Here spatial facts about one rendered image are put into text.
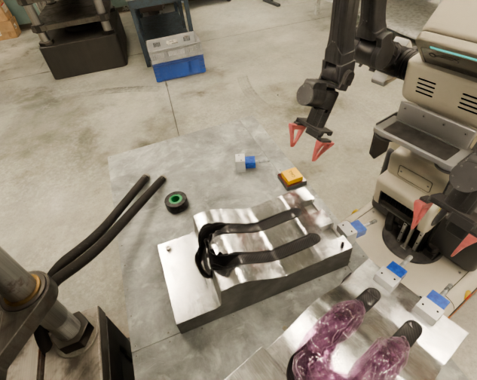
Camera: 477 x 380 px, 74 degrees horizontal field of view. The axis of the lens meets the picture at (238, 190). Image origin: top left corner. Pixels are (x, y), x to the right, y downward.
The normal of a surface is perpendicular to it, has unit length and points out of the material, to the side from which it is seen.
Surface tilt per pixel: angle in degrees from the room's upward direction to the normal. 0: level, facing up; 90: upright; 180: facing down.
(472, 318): 0
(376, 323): 26
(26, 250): 0
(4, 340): 0
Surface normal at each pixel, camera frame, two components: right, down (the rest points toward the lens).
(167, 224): -0.09, -0.71
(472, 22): -0.62, -0.22
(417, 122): -0.82, 0.45
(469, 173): -0.77, 0.08
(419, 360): 0.26, -0.85
